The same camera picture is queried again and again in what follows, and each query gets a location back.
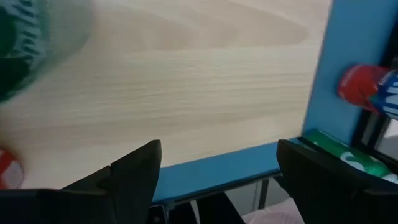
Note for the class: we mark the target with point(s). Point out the red soda can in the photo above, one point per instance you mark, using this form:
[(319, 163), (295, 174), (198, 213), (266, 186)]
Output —
[(357, 87)]

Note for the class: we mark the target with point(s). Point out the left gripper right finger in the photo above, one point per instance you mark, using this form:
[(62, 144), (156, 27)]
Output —
[(326, 193)]

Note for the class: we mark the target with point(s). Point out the green Sprite can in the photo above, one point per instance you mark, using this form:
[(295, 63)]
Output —
[(28, 37), (357, 157)]

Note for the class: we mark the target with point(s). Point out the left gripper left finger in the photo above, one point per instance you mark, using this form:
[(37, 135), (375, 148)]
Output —
[(124, 193)]

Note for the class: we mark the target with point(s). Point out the red Coca-Cola can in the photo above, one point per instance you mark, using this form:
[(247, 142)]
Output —
[(9, 171)]

